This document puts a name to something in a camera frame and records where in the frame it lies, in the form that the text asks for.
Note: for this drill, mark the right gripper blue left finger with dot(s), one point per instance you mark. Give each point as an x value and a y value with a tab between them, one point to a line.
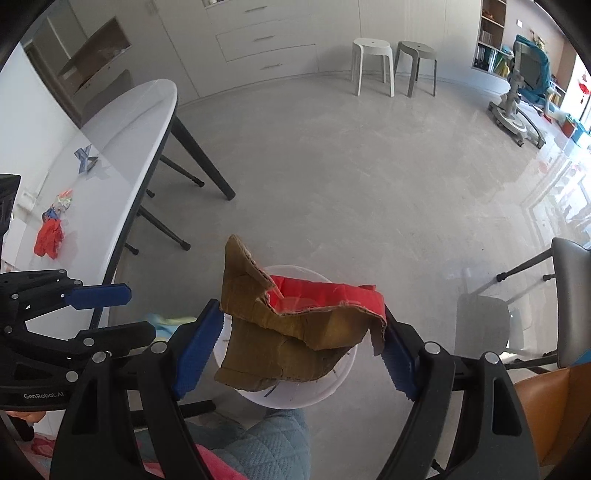
192	344

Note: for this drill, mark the white stool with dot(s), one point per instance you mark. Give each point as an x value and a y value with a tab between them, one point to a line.
372	53

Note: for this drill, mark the white plastic trash bin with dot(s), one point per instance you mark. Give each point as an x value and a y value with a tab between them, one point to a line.
306	376

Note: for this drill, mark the yellow blue crumpled paper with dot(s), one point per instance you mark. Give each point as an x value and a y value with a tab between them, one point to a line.
165	327

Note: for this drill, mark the grey stool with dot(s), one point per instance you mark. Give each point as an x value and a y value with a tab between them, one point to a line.
418	52

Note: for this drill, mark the dark blue crumpled wrapper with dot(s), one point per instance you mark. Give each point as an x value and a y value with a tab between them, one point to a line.
50	214

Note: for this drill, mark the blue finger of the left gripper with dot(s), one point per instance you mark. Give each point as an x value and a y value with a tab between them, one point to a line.
100	296

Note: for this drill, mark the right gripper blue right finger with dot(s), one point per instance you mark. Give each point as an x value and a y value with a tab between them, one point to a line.
400	355

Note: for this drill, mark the dark grey dining chair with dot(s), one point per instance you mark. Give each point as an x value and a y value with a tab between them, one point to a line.
120	85

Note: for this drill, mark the person left hand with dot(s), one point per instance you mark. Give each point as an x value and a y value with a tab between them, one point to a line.
29	417

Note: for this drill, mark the blue patterned wrapper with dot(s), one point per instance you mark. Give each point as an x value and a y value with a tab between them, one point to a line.
87	157

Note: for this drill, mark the grey chair with black frame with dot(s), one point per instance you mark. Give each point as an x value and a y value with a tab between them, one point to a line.
535	316

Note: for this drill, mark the orange leather seat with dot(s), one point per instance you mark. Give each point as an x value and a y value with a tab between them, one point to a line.
557	407

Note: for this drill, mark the teal grey kids chair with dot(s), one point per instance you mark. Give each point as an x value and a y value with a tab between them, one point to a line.
530	83

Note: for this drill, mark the red paper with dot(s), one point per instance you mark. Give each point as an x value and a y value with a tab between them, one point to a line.
49	239

